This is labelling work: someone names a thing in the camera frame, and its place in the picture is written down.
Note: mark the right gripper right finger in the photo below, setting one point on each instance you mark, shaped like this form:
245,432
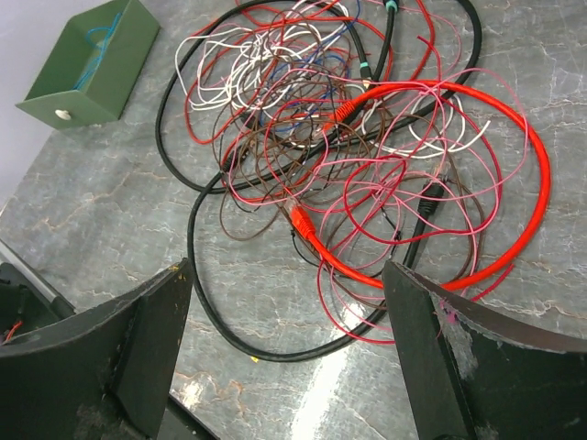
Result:
473,373

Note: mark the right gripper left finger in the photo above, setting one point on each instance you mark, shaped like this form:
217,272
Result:
104,373

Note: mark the green plastic tray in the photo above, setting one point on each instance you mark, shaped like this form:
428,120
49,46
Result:
93,67

